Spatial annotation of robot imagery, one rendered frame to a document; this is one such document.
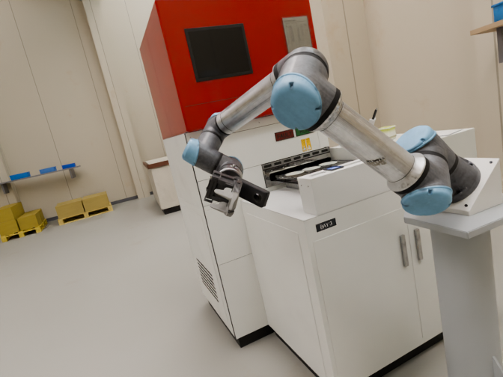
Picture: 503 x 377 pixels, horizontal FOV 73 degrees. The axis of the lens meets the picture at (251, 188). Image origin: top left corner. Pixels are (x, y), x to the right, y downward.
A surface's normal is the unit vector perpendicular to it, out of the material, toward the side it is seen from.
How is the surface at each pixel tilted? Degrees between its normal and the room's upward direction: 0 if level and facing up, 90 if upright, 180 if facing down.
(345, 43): 90
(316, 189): 90
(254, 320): 90
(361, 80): 90
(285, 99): 118
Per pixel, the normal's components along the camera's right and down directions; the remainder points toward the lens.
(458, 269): -0.58, 0.27
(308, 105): -0.38, 0.67
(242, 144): 0.40, 0.08
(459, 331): -0.76, 0.28
